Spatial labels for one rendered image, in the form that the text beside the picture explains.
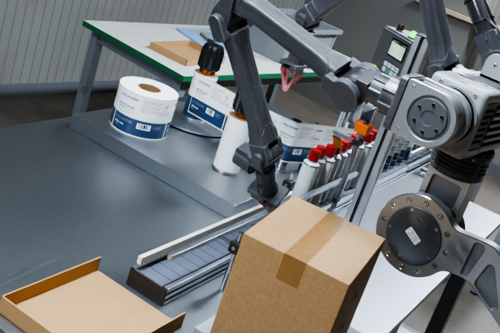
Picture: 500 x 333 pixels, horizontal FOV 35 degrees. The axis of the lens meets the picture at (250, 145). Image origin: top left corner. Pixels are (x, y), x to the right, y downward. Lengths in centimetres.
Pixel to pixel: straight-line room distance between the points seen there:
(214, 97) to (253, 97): 82
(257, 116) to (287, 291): 54
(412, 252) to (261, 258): 43
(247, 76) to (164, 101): 66
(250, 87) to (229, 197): 51
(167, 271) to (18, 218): 42
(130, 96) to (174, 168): 29
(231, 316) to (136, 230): 53
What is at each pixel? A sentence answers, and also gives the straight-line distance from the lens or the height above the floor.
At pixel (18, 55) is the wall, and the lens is 514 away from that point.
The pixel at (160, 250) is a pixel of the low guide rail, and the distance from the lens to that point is 189.
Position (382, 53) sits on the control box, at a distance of 245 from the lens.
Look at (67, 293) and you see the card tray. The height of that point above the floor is 83.
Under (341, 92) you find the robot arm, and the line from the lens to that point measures 171.
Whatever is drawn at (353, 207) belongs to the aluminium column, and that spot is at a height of 93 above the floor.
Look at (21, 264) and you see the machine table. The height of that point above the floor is 83.
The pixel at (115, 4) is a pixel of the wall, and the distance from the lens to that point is 550.
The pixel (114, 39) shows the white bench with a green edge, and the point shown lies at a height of 79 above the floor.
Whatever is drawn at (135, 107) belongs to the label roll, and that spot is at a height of 98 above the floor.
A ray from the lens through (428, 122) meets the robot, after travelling 162.
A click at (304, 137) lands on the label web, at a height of 102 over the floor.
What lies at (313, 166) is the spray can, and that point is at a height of 104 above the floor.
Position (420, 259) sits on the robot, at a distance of 189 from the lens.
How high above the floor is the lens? 181
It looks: 19 degrees down
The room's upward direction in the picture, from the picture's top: 18 degrees clockwise
